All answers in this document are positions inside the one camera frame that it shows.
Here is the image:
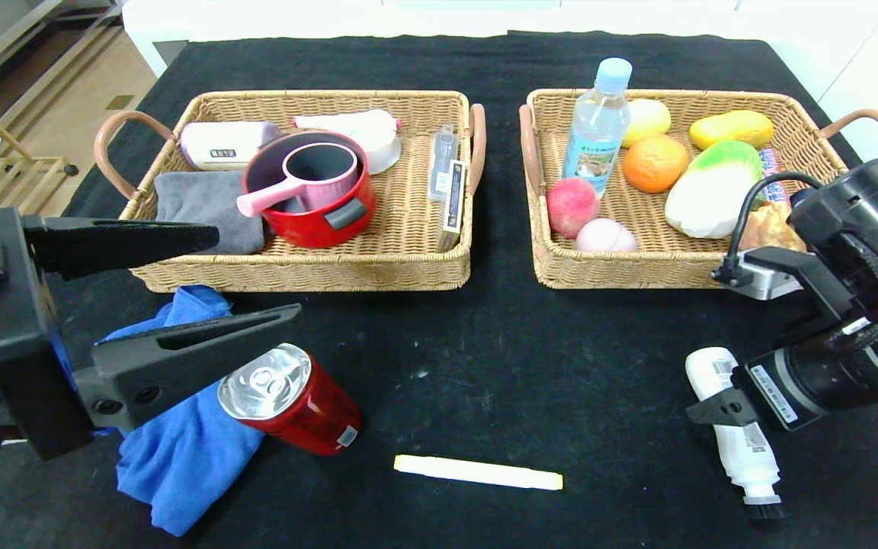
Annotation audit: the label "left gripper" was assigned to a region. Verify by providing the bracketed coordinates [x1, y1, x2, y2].
[0, 207, 293, 461]

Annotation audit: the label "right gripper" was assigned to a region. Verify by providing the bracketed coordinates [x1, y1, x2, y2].
[684, 343, 877, 432]

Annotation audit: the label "white brush-tip bottle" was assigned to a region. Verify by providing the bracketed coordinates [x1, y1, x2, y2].
[684, 347, 783, 521]

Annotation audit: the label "orange fruit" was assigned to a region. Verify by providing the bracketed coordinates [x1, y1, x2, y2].
[623, 134, 691, 194]

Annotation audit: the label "clear water bottle blue cap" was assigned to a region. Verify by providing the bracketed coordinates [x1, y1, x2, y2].
[563, 57, 633, 201]

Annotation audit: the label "grey cloth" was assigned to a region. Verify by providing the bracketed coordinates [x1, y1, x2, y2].
[151, 170, 266, 256]

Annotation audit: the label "blue microfibre cloth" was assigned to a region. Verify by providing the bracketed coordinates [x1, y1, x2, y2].
[96, 285, 266, 537]

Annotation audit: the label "white cylindrical pouch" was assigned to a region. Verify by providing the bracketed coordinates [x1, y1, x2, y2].
[179, 121, 284, 172]

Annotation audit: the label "black table cloth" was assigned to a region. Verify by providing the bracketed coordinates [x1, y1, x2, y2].
[0, 32, 878, 549]

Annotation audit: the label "red cooking pot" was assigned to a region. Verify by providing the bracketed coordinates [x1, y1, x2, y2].
[242, 130, 377, 249]

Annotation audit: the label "wooden rack on wheels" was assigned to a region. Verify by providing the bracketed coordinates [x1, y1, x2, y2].
[0, 114, 80, 230]

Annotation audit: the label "brown bread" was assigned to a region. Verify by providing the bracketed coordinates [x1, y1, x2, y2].
[736, 200, 806, 254]

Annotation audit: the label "red soda can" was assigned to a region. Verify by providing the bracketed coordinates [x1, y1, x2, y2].
[217, 342, 364, 457]

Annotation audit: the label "pink saucepan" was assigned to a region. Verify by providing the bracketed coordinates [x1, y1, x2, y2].
[237, 142, 361, 218]

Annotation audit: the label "pale pink peach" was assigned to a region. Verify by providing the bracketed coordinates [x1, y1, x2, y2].
[575, 218, 639, 253]

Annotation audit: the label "toy napa cabbage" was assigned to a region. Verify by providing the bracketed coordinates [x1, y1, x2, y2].
[664, 140, 764, 239]

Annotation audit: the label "orange and blue snack packet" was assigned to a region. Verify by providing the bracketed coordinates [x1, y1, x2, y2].
[758, 148, 790, 203]

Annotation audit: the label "red peach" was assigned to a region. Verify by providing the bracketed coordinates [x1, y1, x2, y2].
[546, 177, 603, 240]

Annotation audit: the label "cream marker pen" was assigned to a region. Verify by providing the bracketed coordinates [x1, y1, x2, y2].
[393, 454, 564, 492]

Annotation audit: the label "white tube pink cap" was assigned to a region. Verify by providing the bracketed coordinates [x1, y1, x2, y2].
[294, 109, 403, 134]

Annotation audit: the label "yellow mango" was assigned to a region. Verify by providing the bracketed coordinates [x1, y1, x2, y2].
[688, 110, 775, 151]

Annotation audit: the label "grey wooden shelf unit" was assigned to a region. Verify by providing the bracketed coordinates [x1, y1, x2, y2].
[0, 0, 131, 130]

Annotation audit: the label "yellow lemon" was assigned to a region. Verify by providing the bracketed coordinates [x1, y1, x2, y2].
[622, 98, 672, 149]

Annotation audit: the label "cream and black card box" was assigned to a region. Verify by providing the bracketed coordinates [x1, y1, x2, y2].
[439, 159, 468, 252]

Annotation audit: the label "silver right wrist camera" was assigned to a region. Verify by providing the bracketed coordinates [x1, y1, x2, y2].
[713, 252, 804, 300]

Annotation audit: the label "black camera cable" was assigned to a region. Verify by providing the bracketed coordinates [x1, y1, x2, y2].
[727, 172, 825, 268]

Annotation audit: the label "wicker basket brown handles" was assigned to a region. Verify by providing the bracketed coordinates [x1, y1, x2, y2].
[519, 88, 878, 291]
[94, 90, 488, 294]

